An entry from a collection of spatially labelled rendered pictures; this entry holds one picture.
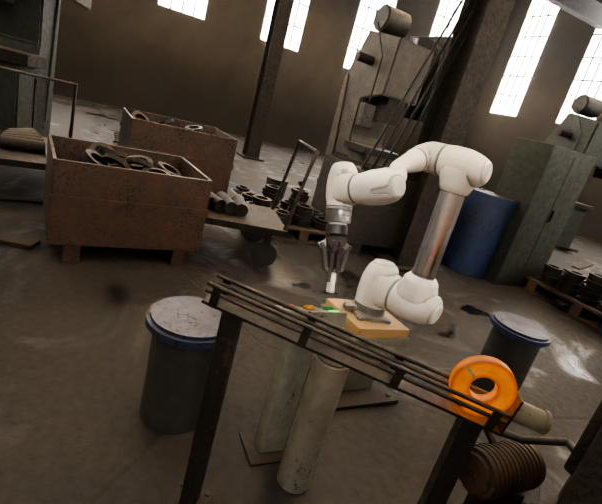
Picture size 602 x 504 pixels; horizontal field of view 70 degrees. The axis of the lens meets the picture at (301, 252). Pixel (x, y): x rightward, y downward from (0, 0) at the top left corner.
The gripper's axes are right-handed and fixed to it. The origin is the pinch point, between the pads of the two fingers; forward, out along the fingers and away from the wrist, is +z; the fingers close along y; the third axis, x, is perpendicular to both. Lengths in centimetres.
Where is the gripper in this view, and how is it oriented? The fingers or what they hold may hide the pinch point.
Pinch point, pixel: (331, 282)
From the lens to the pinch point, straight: 149.8
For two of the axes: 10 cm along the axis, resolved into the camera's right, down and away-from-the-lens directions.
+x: -4.5, -0.5, 8.9
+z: -1.1, 9.9, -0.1
